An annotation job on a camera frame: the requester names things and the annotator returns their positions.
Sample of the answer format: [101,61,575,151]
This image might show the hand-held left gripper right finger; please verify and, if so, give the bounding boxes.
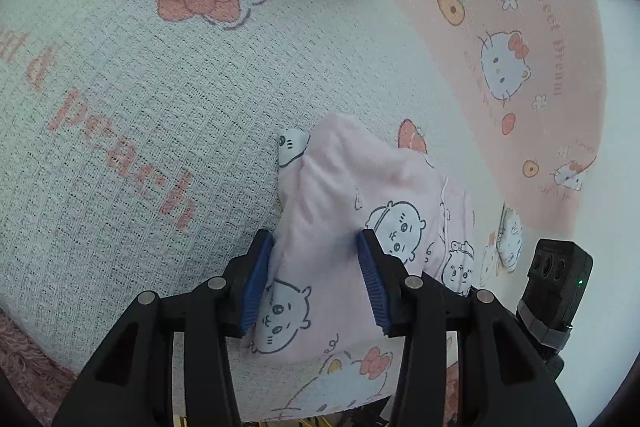
[356,229,578,427]

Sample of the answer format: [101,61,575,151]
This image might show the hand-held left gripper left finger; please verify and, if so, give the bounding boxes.
[52,229,275,427]

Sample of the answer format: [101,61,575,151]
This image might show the pink printed pajama pants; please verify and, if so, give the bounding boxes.
[250,113,477,355]

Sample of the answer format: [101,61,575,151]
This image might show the pink and cream printed blanket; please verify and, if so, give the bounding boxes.
[0,0,613,423]

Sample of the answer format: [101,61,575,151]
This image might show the pink fleece robe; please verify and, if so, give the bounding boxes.
[0,311,83,427]

